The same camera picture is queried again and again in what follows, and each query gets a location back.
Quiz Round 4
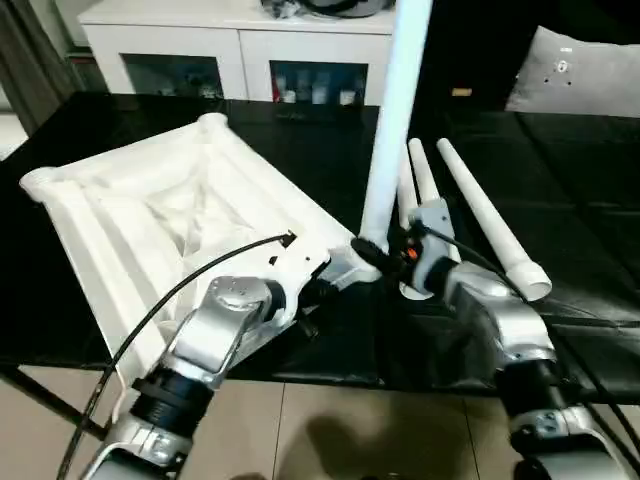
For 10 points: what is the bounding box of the white plastic table leg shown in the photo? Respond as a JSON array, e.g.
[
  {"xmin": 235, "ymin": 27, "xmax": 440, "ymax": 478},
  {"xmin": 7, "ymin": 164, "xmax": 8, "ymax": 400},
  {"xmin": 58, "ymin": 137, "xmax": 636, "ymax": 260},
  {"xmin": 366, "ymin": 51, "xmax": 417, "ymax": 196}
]
[
  {"xmin": 407, "ymin": 138, "xmax": 462, "ymax": 264},
  {"xmin": 358, "ymin": 0, "xmax": 435, "ymax": 252},
  {"xmin": 435, "ymin": 138, "xmax": 553, "ymax": 303},
  {"xmin": 397, "ymin": 154, "xmax": 437, "ymax": 302}
]

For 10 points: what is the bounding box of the white plastic table top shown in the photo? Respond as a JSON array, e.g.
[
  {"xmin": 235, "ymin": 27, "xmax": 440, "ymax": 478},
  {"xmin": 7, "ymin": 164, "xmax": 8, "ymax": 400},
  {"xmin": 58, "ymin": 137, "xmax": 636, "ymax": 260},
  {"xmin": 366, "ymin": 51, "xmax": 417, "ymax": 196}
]
[{"xmin": 18, "ymin": 113, "xmax": 387, "ymax": 397}]

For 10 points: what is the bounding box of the black work mat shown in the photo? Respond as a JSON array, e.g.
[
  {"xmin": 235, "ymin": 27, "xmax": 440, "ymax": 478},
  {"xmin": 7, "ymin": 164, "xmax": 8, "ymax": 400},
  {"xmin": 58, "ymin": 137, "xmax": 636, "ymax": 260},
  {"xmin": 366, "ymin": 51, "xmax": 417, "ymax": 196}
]
[{"xmin": 0, "ymin": 89, "xmax": 640, "ymax": 407}]

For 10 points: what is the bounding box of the black cabinet with yellow label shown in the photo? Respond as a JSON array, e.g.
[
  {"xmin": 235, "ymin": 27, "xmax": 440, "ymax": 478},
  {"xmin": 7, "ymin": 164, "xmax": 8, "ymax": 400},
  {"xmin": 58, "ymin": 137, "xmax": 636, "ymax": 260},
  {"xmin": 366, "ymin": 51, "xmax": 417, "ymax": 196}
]
[{"xmin": 389, "ymin": 0, "xmax": 542, "ymax": 112}]

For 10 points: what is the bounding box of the grey helmet on cabinet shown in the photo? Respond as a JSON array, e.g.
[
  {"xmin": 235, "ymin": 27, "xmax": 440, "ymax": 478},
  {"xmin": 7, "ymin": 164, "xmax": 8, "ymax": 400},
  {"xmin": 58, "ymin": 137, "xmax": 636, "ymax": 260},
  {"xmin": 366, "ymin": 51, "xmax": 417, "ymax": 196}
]
[{"xmin": 303, "ymin": 0, "xmax": 392, "ymax": 20}]

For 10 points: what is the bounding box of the white glass-door cabinet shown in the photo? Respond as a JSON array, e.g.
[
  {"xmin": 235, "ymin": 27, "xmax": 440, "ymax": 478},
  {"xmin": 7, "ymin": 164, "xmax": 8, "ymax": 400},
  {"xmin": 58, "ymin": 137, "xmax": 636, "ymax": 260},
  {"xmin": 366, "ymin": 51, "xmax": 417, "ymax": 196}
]
[{"xmin": 78, "ymin": 0, "xmax": 397, "ymax": 107}]

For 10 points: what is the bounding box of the dark clutter on cabinet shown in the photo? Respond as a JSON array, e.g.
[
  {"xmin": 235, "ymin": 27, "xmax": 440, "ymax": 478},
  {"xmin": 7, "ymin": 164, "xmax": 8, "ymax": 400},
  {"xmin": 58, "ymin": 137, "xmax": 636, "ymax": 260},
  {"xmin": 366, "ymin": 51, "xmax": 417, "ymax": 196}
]
[{"xmin": 261, "ymin": 0, "xmax": 312, "ymax": 22}]

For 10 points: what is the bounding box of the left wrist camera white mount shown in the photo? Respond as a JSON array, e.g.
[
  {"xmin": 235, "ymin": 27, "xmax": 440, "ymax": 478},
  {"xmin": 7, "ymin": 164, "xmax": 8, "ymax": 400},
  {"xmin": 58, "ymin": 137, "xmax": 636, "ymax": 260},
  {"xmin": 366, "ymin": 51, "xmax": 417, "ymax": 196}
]
[{"xmin": 263, "ymin": 243, "xmax": 332, "ymax": 327}]

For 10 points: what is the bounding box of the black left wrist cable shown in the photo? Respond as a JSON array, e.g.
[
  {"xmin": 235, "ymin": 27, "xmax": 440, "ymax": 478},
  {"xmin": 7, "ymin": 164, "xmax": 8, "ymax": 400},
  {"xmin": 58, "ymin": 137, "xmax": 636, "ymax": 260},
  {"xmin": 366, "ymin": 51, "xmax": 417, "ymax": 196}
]
[{"xmin": 56, "ymin": 228, "xmax": 297, "ymax": 480}]

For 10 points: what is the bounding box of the black table frame leg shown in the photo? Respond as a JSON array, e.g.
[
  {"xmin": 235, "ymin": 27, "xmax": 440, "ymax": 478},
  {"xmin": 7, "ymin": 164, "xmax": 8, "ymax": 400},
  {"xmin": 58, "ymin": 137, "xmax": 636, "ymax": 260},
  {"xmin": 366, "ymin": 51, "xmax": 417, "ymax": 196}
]
[{"xmin": 0, "ymin": 366, "xmax": 115, "ymax": 442}]

